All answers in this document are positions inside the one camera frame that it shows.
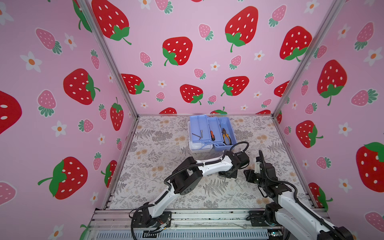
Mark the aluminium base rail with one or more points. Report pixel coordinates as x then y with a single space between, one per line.
221 224

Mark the aluminium corner frame post left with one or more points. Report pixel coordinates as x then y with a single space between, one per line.
100 38

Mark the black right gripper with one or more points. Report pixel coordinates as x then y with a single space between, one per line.
249 174

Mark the aluminium corner frame post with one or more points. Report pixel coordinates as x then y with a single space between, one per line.
321 33
100 38

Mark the aluminium corner frame post right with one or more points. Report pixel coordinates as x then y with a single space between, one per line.
321 33

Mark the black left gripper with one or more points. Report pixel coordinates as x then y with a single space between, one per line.
235 174

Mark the white lid blue tool box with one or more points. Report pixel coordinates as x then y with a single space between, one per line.
207 124

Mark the orange handled pliers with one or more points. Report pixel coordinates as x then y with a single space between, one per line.
226 137

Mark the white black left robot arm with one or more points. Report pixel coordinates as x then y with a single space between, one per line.
186 177

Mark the orange screwdriver long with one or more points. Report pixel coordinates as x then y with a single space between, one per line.
212 136

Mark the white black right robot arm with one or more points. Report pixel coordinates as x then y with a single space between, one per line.
287 210

